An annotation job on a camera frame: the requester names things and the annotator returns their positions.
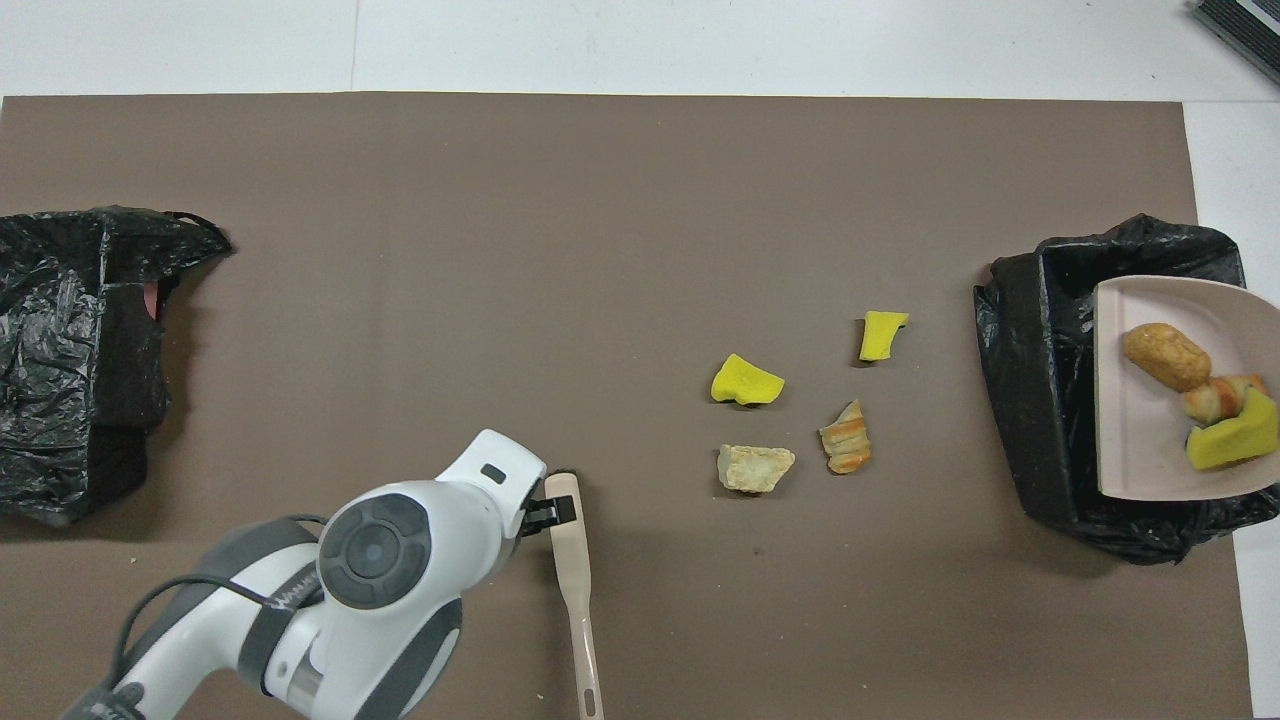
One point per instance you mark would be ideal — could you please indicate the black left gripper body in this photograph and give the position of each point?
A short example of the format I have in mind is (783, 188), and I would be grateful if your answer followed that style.
(535, 512)

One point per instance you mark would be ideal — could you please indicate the beige hand brush black bristles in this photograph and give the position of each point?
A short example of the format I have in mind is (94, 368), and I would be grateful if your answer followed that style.
(575, 590)

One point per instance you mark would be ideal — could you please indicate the pale beige bread chunk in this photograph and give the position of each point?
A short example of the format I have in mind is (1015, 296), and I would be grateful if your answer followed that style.
(755, 468)

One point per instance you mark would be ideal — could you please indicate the yellow sponge wedge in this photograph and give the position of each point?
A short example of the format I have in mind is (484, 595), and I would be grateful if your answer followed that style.
(745, 380)

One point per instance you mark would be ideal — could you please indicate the striped croissant slice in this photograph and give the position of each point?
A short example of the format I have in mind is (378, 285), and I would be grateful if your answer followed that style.
(847, 440)

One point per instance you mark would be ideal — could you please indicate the small yellow sponge piece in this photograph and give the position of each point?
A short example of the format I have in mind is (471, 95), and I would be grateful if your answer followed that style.
(880, 338)

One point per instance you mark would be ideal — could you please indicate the beige plastic dustpan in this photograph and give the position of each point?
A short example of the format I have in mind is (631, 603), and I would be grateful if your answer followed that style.
(1140, 440)

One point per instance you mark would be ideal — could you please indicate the orange fried nugget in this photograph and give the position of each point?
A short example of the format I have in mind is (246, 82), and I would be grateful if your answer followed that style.
(1165, 357)

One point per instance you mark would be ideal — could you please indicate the orange crusted bread chunk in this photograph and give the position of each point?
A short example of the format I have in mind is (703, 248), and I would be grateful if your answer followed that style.
(1222, 400)

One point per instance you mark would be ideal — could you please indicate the yellow sponge with green pad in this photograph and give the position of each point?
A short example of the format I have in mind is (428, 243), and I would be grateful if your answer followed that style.
(1235, 440)

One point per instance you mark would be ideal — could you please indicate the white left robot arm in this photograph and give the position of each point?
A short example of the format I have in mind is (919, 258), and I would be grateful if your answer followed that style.
(380, 550)

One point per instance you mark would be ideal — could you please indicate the black bag lined bin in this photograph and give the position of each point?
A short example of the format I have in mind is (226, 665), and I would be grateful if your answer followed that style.
(1030, 400)
(60, 440)

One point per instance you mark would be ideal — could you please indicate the brown table mat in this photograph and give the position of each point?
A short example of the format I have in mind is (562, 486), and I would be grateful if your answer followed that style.
(700, 620)

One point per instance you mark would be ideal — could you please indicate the black ribbed panel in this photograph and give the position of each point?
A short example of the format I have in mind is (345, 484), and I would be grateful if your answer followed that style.
(1245, 30)

